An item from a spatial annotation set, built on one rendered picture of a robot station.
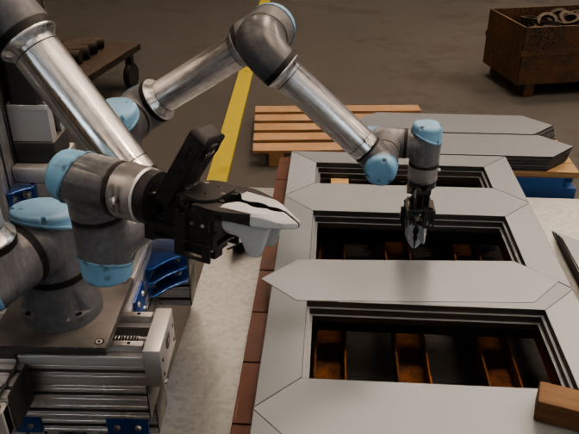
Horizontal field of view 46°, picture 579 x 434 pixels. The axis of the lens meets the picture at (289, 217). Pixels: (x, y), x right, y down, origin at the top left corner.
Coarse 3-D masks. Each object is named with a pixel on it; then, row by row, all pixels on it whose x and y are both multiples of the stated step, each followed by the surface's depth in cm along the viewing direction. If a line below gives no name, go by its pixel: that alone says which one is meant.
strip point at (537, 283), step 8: (520, 264) 176; (520, 272) 173; (528, 272) 173; (536, 272) 173; (528, 280) 170; (536, 280) 170; (544, 280) 170; (552, 280) 170; (528, 288) 167; (536, 288) 167; (544, 288) 167; (536, 296) 164
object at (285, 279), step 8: (288, 264) 176; (296, 264) 176; (280, 272) 173; (288, 272) 173; (296, 272) 173; (280, 280) 170; (288, 280) 170; (296, 280) 170; (280, 288) 167; (288, 288) 167; (296, 288) 167; (296, 296) 164
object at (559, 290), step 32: (320, 224) 202; (352, 224) 201; (384, 224) 201; (448, 224) 200; (480, 224) 199; (512, 256) 186; (320, 320) 164; (352, 320) 163; (384, 320) 163; (416, 320) 162; (448, 320) 162; (480, 320) 162; (512, 320) 161; (544, 320) 159
